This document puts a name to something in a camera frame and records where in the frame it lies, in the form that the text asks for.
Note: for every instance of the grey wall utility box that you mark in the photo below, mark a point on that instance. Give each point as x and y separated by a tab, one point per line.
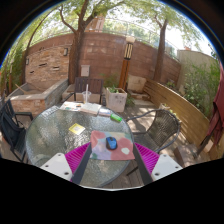
85	70

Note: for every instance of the folded red patio umbrella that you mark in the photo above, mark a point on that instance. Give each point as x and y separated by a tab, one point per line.
218	113

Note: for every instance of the black metal chair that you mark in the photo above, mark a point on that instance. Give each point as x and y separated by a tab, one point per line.
11	131

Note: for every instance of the clear plastic cup with straw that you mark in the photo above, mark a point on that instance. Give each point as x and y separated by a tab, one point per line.
86	96

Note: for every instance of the black wall lamp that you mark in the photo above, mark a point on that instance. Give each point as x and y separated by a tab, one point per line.
65	51
27	61

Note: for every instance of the slim straight tree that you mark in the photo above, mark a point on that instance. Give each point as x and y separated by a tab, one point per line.
160	56

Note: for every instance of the thick forked tree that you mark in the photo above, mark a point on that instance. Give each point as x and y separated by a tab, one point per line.
75	56

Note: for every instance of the stone garden counter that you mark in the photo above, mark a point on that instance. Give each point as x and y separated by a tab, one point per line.
36	100

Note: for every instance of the white square planter box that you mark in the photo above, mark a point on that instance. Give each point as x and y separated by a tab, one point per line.
116	100

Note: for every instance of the green plastic bottle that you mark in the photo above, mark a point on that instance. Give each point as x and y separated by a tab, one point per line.
116	117

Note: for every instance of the wooden garden lamp post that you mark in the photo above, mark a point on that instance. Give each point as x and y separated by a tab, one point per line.
125	66

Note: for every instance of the white printed sign plate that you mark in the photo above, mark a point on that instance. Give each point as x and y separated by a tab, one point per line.
51	111

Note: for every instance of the yellow square card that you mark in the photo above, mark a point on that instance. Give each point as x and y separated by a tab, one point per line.
77	128

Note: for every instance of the blue and black computer mouse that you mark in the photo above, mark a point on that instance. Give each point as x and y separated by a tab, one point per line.
111	143

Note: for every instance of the curved wooden slat bench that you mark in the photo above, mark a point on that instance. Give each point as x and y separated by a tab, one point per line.
190	116

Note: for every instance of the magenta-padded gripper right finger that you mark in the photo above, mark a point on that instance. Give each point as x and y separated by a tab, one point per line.
165	165

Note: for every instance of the stone umbrella base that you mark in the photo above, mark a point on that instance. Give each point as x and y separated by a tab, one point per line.
185	155

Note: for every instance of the beige stone slab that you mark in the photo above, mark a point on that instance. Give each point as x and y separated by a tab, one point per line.
136	83

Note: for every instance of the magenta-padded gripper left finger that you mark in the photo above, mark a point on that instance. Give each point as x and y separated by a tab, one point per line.
59	164

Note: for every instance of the dark wicker chair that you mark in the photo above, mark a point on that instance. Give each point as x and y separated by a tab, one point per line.
163	126

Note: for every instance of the floral pastel mouse pad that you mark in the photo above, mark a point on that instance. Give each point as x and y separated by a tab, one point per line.
100	151

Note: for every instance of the thin white booklet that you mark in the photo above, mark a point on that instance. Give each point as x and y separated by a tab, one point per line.
105	112

